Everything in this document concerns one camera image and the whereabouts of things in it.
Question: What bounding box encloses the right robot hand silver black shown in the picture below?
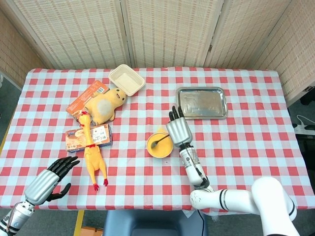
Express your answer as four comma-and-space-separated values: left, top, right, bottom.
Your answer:
165, 105, 193, 148

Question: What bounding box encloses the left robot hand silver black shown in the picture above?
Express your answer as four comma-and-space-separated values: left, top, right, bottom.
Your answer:
24, 156, 81, 206

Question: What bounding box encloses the small dark metal spoon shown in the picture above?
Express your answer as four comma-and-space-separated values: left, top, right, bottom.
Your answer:
150, 134, 170, 148

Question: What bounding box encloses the blue robot base seat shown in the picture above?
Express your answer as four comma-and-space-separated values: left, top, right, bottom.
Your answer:
103, 210, 209, 236

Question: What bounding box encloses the yellow bowl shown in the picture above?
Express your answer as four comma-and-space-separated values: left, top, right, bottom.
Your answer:
147, 127, 174, 158

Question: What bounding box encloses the rectangular metal tray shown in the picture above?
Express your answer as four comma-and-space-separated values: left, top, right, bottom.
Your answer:
176, 86, 229, 120

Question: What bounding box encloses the yellow rubber chicken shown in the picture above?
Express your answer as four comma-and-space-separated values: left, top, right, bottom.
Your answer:
78, 111, 109, 191

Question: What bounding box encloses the orange box on floor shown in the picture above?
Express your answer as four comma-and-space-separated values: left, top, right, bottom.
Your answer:
80, 226, 104, 236

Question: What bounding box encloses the red white checkered tablecloth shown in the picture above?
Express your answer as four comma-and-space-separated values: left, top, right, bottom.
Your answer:
0, 66, 315, 214

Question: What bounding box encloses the beige takeaway food container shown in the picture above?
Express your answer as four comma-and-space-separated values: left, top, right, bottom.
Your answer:
108, 64, 146, 97

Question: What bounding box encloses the blue orange food box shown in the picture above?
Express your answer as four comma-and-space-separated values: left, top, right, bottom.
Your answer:
65, 123, 114, 151

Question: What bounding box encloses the yellow plush toy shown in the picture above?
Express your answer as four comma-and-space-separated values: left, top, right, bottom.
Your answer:
84, 88, 127, 125

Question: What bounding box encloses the flat orange cardboard box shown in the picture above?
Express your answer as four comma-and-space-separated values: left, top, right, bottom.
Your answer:
66, 80, 110, 117

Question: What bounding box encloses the woven folding screen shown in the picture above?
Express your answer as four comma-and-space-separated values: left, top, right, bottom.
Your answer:
0, 0, 315, 106

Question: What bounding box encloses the white power strip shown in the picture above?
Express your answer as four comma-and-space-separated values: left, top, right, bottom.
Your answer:
294, 124, 315, 136

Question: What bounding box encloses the white power cable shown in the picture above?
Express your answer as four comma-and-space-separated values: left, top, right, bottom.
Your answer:
296, 114, 309, 128

